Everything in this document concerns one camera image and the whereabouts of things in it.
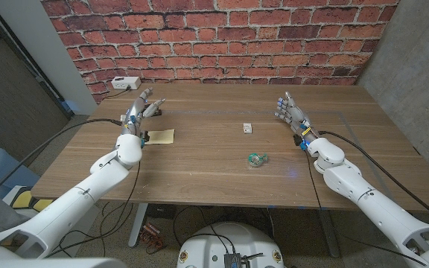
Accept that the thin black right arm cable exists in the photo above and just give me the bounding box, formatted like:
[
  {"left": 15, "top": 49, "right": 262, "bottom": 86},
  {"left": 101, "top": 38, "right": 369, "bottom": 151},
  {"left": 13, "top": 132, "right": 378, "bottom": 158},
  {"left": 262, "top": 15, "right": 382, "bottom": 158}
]
[{"left": 302, "top": 148, "right": 428, "bottom": 267}]

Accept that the dark brown door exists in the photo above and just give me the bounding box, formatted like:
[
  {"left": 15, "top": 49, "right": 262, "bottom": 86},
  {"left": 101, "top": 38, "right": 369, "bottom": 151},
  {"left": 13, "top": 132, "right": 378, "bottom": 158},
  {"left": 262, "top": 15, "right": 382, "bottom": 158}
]
[{"left": 0, "top": 0, "right": 71, "bottom": 168}]

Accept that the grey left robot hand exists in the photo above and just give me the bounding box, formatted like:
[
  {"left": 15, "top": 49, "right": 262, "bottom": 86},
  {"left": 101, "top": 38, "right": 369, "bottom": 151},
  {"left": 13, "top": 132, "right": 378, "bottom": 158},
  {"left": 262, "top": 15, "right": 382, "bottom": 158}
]
[{"left": 120, "top": 87, "right": 167, "bottom": 137}]

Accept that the black module on torso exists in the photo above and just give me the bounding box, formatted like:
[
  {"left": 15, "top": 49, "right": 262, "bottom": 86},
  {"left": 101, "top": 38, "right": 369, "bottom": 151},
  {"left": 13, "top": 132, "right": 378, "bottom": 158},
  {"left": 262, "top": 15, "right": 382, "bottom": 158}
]
[{"left": 223, "top": 252, "right": 265, "bottom": 268}]

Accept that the red brick print backdrop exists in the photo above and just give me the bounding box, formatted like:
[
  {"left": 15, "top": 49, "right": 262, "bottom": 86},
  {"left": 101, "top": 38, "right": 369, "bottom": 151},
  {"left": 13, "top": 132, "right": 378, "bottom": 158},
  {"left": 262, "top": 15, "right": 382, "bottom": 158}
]
[{"left": 41, "top": 0, "right": 401, "bottom": 105}]

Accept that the yellow paper label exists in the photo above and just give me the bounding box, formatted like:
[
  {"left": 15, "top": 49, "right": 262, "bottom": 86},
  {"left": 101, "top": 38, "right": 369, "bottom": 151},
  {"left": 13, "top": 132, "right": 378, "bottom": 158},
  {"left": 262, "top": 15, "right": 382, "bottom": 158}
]
[{"left": 145, "top": 128, "right": 176, "bottom": 146}]

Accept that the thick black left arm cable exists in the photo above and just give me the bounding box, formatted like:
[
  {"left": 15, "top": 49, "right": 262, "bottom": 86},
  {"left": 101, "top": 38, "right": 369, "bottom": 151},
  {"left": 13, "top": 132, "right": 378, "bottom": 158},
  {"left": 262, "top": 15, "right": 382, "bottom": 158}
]
[{"left": 0, "top": 118, "right": 124, "bottom": 210}]

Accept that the orange cable bundle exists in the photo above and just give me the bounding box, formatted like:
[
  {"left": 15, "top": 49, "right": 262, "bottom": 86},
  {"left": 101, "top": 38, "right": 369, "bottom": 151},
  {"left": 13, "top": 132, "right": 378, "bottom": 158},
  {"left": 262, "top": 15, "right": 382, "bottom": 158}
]
[{"left": 139, "top": 222, "right": 165, "bottom": 255}]

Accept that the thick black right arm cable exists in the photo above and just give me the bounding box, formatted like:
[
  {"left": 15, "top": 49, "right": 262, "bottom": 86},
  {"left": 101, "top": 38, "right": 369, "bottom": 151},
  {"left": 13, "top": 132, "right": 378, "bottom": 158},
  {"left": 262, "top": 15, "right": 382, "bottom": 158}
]
[{"left": 318, "top": 130, "right": 429, "bottom": 229}]

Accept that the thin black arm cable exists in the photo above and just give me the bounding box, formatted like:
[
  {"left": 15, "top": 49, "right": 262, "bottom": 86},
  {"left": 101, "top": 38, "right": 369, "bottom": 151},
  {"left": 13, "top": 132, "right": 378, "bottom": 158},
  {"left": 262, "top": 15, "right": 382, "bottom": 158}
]
[
  {"left": 45, "top": 161, "right": 142, "bottom": 260},
  {"left": 302, "top": 148, "right": 428, "bottom": 267}
]

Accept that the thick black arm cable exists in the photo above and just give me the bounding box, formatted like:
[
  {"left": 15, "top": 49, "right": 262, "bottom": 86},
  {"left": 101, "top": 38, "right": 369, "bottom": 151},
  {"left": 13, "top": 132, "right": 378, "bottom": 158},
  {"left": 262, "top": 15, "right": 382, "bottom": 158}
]
[
  {"left": 0, "top": 118, "right": 124, "bottom": 210},
  {"left": 318, "top": 130, "right": 429, "bottom": 229}
]

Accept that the white base with yellow pads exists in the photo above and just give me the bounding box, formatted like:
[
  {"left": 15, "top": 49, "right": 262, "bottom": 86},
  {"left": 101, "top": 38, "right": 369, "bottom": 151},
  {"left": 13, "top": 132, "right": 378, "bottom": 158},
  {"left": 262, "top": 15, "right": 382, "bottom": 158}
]
[{"left": 1, "top": 185, "right": 57, "bottom": 215}]

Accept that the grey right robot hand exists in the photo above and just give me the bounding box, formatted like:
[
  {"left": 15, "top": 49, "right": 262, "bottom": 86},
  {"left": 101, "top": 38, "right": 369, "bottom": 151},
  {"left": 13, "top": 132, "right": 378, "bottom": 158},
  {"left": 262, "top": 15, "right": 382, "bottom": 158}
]
[{"left": 273, "top": 91, "right": 320, "bottom": 144}]

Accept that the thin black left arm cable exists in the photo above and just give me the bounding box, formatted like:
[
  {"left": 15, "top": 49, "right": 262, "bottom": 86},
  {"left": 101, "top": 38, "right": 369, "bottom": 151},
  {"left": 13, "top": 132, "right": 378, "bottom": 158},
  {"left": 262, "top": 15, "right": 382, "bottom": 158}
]
[{"left": 45, "top": 161, "right": 142, "bottom": 260}]

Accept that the white power strip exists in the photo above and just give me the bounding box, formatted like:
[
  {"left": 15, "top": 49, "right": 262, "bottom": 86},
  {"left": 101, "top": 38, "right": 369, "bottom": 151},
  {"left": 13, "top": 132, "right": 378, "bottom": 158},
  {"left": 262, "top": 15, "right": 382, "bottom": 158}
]
[{"left": 110, "top": 76, "right": 142, "bottom": 91}]

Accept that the black power strip cord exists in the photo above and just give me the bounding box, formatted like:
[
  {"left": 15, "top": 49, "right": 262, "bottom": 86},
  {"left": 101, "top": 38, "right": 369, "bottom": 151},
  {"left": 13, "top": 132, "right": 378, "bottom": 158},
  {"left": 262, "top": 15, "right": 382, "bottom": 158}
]
[{"left": 102, "top": 87, "right": 132, "bottom": 101}]

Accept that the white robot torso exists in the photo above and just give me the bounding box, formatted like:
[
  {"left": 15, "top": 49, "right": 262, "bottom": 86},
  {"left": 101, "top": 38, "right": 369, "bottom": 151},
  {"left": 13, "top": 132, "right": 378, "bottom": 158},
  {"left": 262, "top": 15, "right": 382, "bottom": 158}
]
[{"left": 177, "top": 222, "right": 285, "bottom": 268}]

